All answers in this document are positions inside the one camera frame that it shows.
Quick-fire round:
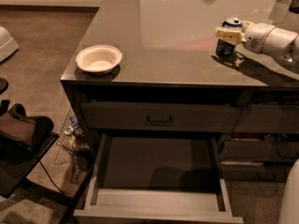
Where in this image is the black office chair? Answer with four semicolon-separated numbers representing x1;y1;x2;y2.
0;100;93;224

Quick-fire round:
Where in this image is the blue pepsi can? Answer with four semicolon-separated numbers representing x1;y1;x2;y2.
216;17;243;57

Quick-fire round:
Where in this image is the grey right top drawer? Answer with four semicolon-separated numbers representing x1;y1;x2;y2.
234;105;299;133

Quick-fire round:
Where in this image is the white paper bowl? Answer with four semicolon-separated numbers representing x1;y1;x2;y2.
76;45;122;74

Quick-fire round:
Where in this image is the black cable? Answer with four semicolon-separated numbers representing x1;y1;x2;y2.
36;159;68;198

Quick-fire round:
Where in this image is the grey cabinet with glass top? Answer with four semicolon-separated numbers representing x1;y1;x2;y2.
61;0;298;149

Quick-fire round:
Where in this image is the open grey middle drawer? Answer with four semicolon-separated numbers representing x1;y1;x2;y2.
74;134;243;224

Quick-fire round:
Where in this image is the wire mesh waste basket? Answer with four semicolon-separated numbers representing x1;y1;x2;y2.
54;108;93;184

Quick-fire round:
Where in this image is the grey right bottom drawer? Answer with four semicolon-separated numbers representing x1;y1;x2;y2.
221;162;292;182

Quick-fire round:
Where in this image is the black drawer handle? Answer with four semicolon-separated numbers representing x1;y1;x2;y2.
146;116;173;126

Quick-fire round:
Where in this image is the white object on floor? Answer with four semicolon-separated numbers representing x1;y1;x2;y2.
0;27;19;63

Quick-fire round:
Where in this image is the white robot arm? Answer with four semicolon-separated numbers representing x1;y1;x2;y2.
216;21;299;66

